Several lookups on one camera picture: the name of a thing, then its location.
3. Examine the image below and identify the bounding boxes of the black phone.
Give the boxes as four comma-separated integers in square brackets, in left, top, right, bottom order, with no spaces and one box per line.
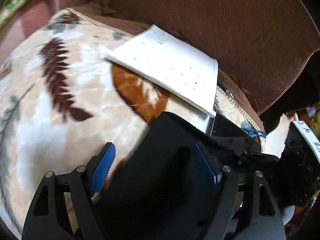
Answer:
[206,114,261,156]

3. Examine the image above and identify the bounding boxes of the brown headboard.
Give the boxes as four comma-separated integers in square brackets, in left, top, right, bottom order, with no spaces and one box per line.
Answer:
[1,0,319,112]

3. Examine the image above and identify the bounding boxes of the leaf patterned beige blanket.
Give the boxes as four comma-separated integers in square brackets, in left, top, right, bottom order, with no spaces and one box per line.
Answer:
[0,3,266,240]

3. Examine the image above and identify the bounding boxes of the white notebook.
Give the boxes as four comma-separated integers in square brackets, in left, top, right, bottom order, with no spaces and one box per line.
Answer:
[107,25,219,117]

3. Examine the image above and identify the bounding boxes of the black pants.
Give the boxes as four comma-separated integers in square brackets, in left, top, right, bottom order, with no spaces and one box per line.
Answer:
[94,112,238,239]

